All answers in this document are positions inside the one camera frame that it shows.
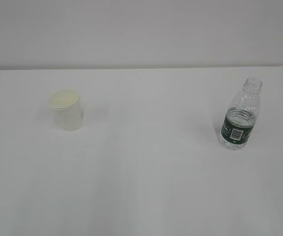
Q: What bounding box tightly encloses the clear water bottle green label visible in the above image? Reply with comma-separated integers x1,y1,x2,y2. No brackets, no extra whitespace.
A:
219,77,262,150

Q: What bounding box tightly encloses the white paper cup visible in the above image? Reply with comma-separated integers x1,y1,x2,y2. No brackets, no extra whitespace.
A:
49,89,83,131

